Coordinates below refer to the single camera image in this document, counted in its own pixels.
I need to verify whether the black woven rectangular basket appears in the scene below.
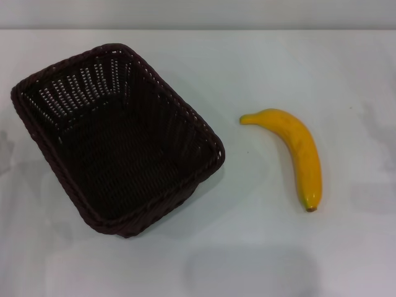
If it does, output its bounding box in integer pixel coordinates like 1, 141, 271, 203
9, 43, 226, 239

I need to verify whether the yellow banana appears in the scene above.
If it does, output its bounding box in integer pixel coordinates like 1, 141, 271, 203
239, 108, 324, 213

